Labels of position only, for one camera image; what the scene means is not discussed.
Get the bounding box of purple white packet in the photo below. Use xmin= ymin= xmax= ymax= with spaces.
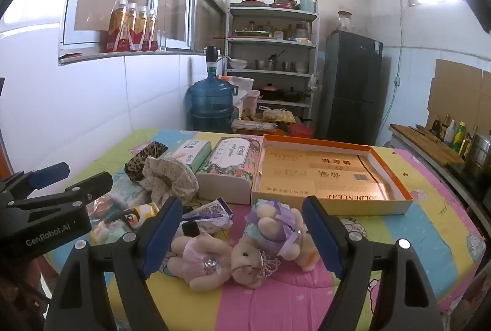
xmin=182 ymin=198 xmax=234 ymax=236

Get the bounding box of water pump dispenser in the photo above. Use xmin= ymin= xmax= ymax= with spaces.
xmin=203 ymin=46 xmax=231 ymax=76

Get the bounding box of metal steamer pot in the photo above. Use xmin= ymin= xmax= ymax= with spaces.
xmin=464 ymin=131 xmax=491 ymax=178

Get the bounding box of row of condiment jars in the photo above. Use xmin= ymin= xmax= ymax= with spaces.
xmin=234 ymin=20 xmax=311 ymax=40

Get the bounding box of kitchen counter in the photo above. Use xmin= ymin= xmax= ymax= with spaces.
xmin=389 ymin=124 xmax=491 ymax=224

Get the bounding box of teddy bear pink dress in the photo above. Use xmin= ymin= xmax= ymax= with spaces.
xmin=165 ymin=233 xmax=284 ymax=291

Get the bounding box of dark refrigerator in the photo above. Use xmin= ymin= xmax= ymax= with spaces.
xmin=320 ymin=30 xmax=383 ymax=146

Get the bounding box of green plastic bottle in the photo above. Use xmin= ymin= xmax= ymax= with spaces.
xmin=453 ymin=122 xmax=466 ymax=151

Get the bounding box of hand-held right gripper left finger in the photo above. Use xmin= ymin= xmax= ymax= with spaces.
xmin=48 ymin=196 xmax=184 ymax=331

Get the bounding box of leopard print pouch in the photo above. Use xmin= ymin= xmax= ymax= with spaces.
xmin=124 ymin=141 xmax=169 ymax=182

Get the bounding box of cardboard wall cover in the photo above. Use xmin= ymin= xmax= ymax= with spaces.
xmin=427 ymin=58 xmax=491 ymax=132

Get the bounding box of red clay pot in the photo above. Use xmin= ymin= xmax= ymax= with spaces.
xmin=260 ymin=83 xmax=284 ymax=100

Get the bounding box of orange shallow cardboard box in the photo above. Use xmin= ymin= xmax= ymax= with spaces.
xmin=250 ymin=134 xmax=415 ymax=216

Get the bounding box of white plastic bucket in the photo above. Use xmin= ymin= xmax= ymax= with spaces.
xmin=245 ymin=91 xmax=261 ymax=113

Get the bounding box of cream dotted cloth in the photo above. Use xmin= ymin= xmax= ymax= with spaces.
xmin=142 ymin=156 xmax=200 ymax=209

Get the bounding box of red plastic colander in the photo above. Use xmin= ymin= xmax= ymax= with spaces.
xmin=288 ymin=124 xmax=313 ymax=138

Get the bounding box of teddy bear purple dress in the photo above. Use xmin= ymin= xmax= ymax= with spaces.
xmin=244 ymin=199 xmax=321 ymax=272

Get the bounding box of green white tissue pack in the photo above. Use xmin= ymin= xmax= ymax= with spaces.
xmin=109 ymin=177 xmax=150 ymax=209

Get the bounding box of egg tray in plastic bag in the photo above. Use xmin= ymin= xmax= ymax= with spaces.
xmin=258 ymin=106 xmax=298 ymax=124

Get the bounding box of packet of noodles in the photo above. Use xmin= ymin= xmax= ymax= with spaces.
xmin=232 ymin=119 xmax=277 ymax=132

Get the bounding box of white flour bag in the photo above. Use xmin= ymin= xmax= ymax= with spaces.
xmin=218 ymin=76 xmax=256 ymax=94

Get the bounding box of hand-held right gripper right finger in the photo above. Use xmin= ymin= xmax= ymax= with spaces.
xmin=301 ymin=195 xmax=446 ymax=331

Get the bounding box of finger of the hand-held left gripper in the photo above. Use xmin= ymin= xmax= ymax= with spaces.
xmin=6 ymin=172 xmax=114 ymax=211
xmin=0 ymin=162 xmax=72 ymax=202

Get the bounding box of wooden cutting board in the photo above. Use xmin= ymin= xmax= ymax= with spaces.
xmin=391 ymin=124 xmax=465 ymax=166

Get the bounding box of glass jar red lid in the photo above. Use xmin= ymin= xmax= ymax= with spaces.
xmin=337 ymin=10 xmax=353 ymax=33

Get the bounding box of yellow black plush toy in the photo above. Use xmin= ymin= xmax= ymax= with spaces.
xmin=94 ymin=202 xmax=160 ymax=239

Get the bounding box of green tissue box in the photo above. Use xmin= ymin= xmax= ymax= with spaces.
xmin=169 ymin=139 xmax=213 ymax=172

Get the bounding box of floral tissue box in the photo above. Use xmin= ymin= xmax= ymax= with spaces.
xmin=195 ymin=136 xmax=263 ymax=206

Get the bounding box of blue water jug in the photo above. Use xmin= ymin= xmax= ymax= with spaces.
xmin=187 ymin=76 xmax=240 ymax=132

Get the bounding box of pale green puff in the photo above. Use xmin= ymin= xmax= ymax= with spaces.
xmin=90 ymin=220 xmax=129 ymax=245

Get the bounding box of white metal shelf rack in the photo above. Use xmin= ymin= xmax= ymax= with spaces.
xmin=226 ymin=3 xmax=319 ymax=132

